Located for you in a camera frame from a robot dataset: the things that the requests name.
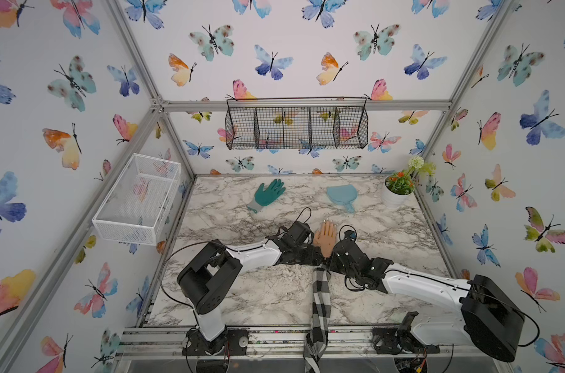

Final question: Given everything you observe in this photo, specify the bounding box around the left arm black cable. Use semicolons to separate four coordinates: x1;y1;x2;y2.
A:
160;207;313;311

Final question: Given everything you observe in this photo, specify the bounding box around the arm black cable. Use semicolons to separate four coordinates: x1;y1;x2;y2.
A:
160;207;313;311
337;224;541;348

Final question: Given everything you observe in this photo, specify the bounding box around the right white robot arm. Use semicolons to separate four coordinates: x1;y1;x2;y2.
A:
324;239;526;363

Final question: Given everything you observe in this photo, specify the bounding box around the green grey work glove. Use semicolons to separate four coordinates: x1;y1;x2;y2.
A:
247;179;285;214

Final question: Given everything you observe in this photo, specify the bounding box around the black wire wall basket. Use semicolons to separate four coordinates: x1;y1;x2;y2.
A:
221;97;369;151

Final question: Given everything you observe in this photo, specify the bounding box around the artificial green flowering plant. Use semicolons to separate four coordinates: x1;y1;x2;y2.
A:
384;155;436;196

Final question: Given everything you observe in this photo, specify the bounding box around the white plant pot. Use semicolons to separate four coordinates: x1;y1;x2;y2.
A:
380;177;413;210

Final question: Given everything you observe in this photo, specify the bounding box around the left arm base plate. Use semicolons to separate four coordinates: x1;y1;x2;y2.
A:
182;327;249;357

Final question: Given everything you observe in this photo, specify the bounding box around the white mesh wall basket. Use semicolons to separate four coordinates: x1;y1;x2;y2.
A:
92;153;181;246

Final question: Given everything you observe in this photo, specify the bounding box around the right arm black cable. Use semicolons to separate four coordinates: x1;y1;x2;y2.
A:
337;224;541;348

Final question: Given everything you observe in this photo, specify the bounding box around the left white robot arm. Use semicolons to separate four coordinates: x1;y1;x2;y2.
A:
177;222;324;343

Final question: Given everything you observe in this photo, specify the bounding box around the mannequin hand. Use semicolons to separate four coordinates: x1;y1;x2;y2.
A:
313;221;338;258

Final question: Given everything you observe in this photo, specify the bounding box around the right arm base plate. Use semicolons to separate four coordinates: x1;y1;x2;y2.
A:
372;312;441;355

